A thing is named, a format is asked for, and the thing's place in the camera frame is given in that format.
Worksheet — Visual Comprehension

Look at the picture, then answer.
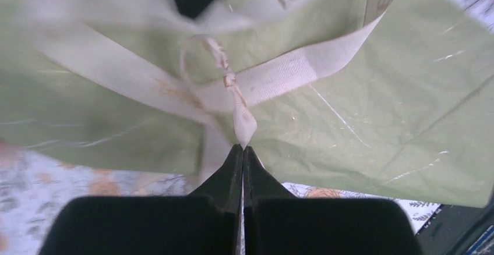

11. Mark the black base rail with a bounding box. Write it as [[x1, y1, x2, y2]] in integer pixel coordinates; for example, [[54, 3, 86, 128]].
[[415, 197, 493, 255]]

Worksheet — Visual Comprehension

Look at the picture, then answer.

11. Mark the beige ribbon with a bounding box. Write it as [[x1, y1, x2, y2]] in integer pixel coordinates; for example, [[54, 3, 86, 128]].
[[26, 0, 393, 178]]

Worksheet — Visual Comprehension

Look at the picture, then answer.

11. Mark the floral patterned table mat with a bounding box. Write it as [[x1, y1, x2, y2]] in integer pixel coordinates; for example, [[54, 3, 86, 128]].
[[0, 0, 494, 255]]

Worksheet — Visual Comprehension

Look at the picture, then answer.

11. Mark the brown kraft wrapping paper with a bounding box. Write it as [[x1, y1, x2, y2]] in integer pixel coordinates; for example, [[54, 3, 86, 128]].
[[0, 0, 494, 209]]

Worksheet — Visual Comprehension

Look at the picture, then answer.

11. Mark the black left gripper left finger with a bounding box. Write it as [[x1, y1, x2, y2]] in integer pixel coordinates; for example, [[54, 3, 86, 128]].
[[40, 145, 243, 254]]

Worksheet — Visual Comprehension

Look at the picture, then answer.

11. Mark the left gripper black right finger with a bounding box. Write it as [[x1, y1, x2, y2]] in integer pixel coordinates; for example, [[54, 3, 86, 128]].
[[243, 147, 422, 254]]

